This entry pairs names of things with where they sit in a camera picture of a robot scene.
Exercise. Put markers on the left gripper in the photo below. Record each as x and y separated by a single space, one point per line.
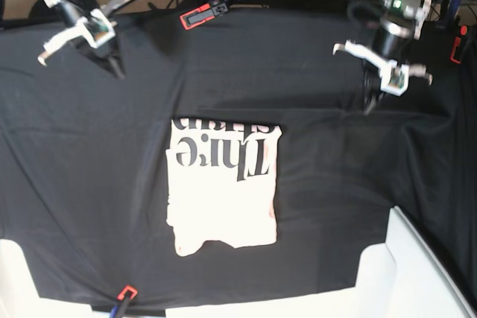
388 43

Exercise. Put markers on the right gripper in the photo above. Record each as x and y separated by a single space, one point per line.
95 30

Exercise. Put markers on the pink T-shirt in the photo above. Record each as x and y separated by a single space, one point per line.
222 179

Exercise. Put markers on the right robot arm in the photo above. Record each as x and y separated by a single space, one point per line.
93 4

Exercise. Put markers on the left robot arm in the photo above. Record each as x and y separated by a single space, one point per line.
415 11

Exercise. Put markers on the red clamp at right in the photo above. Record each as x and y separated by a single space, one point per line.
460 45

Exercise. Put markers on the red black clamp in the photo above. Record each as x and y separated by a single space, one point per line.
203 14

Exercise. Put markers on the black table cloth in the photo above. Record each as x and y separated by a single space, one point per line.
83 170

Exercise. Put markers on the red blue front clamp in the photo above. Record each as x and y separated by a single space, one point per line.
126 296

